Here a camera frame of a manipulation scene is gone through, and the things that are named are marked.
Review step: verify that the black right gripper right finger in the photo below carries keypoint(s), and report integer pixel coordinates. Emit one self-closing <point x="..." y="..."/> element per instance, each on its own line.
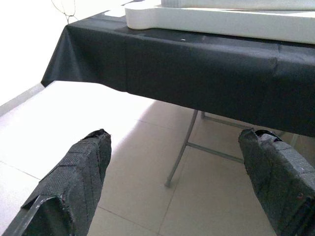
<point x="278" y="177"/>

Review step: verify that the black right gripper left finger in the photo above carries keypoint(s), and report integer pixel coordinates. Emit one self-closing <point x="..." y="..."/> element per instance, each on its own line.
<point x="73" y="177"/>

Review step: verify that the white plastic children table top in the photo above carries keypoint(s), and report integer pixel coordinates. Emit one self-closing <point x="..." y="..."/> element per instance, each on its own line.
<point x="221" y="22"/>

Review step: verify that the grey metal folding table frame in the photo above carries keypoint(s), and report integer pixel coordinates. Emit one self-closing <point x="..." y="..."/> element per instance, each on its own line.
<point x="183" y="150"/>

